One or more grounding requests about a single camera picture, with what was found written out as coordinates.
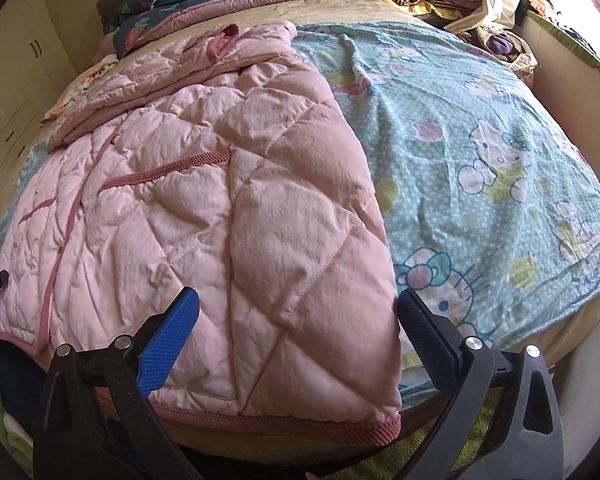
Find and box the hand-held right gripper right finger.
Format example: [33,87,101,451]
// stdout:
[396,288,566,480]

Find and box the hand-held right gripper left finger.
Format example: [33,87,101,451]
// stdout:
[32,287,201,480]

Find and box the pink quilted jacket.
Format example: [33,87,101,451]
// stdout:
[0,21,403,446]

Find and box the clothes heap beside bed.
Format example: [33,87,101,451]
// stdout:
[472,27,538,73]

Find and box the green fluffy rug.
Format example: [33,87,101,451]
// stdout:
[330,385,506,480]

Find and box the white box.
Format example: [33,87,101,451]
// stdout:
[550,305,600,480]

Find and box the cream wardrobe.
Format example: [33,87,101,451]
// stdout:
[0,0,88,221]

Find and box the small pink floral garment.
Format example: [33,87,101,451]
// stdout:
[40,55,121,126]

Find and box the blue cartoon printed blanket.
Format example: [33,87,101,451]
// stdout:
[0,20,600,396]

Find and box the green padded headboard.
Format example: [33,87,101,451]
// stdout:
[96,0,181,31]

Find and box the green window seat cushion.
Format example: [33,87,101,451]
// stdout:
[522,7,600,73]

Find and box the dark floral quilt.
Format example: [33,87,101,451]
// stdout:
[100,0,329,58]

